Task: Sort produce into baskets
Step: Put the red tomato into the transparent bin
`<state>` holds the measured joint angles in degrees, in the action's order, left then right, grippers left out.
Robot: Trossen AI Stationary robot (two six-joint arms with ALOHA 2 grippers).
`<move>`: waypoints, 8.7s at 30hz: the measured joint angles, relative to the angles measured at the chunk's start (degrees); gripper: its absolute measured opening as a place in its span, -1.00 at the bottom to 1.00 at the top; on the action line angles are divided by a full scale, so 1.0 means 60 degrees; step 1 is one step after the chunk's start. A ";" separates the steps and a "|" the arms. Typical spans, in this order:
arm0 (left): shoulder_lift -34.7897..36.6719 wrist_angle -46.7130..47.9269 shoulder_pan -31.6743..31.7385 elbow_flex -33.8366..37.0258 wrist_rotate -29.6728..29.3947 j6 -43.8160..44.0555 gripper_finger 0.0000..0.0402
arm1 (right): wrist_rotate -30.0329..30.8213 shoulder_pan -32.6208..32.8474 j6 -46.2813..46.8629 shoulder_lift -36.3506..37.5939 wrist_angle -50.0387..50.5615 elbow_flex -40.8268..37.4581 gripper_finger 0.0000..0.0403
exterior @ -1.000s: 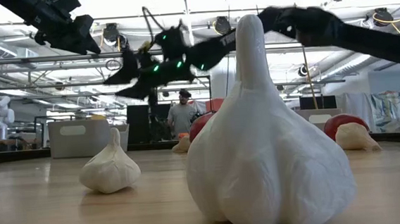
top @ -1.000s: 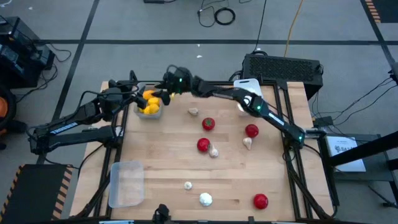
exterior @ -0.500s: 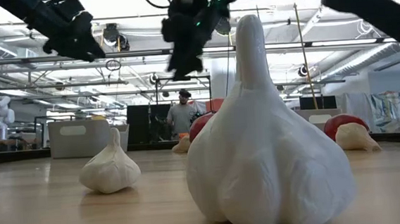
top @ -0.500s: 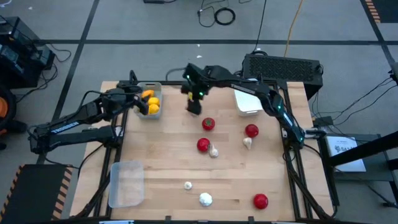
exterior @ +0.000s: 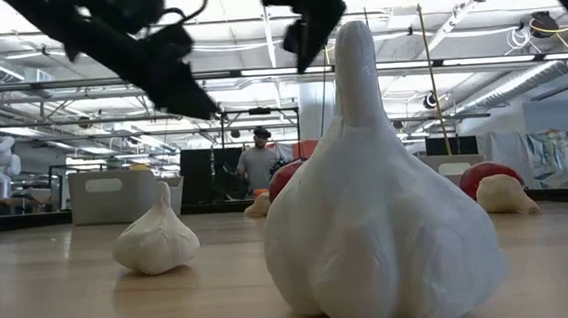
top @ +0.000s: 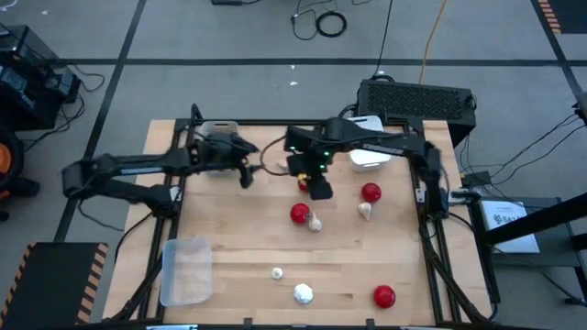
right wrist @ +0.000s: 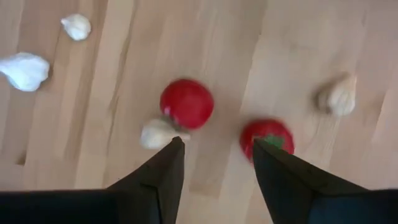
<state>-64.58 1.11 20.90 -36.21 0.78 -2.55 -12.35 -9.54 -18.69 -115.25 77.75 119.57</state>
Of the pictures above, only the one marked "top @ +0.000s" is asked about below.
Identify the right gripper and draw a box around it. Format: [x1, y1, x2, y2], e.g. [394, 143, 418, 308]
[286, 153, 335, 202]

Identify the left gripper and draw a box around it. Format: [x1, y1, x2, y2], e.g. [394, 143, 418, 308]
[188, 133, 260, 190]

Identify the large white garlic bulb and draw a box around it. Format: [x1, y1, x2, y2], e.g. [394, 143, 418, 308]
[293, 282, 315, 305]

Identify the light grey plastic basket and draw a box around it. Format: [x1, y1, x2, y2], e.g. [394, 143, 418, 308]
[199, 120, 239, 178]

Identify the white plastic basket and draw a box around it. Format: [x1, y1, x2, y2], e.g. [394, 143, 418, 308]
[346, 115, 393, 173]

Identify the black computer case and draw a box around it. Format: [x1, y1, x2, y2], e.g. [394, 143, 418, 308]
[356, 78, 477, 148]

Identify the clear plastic bin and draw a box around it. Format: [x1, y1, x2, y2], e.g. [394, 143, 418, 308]
[159, 236, 215, 307]

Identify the white label box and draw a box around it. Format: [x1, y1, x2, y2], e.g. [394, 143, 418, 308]
[480, 199, 541, 255]

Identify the black metal beam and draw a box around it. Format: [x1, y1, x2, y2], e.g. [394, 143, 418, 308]
[484, 191, 587, 247]

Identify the black hazard striped mat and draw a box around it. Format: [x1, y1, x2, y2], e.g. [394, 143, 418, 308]
[535, 0, 587, 36]
[0, 241, 110, 330]

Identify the dark side table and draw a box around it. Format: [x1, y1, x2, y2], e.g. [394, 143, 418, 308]
[467, 195, 587, 270]

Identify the black equipment stack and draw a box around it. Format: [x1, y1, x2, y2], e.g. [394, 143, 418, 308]
[0, 23, 83, 132]

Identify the black orange wheeled device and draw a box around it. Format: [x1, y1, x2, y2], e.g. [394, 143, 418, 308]
[0, 123, 41, 222]

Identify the grey stand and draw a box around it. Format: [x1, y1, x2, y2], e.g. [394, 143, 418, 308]
[572, 90, 587, 126]

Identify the dark right gripper cable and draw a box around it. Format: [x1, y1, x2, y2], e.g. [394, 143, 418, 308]
[259, 135, 291, 178]

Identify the black metal table frame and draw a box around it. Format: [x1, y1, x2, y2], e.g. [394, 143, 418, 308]
[109, 104, 501, 325]

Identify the thin black cable with plug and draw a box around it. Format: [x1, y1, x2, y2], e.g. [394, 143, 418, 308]
[290, 0, 322, 41]

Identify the coiled black cable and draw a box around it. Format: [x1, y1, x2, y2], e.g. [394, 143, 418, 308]
[315, 10, 349, 39]

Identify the black hanging cable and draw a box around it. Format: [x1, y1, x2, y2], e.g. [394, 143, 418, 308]
[373, 0, 394, 78]

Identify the yellow hanging cable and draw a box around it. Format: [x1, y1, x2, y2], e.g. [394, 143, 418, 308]
[417, 0, 449, 86]

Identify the black floor cable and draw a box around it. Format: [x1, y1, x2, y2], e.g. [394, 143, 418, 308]
[460, 112, 587, 175]
[490, 123, 587, 185]

